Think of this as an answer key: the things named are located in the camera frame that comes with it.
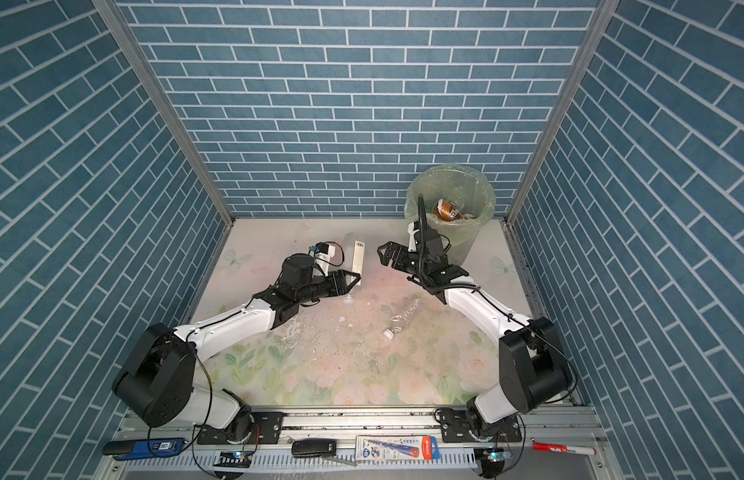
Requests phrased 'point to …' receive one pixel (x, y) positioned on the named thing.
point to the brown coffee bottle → (447, 210)
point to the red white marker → (543, 447)
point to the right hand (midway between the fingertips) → (386, 250)
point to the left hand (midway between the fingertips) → (356, 278)
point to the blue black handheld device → (137, 449)
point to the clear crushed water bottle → (401, 321)
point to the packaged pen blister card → (397, 448)
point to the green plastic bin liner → (459, 200)
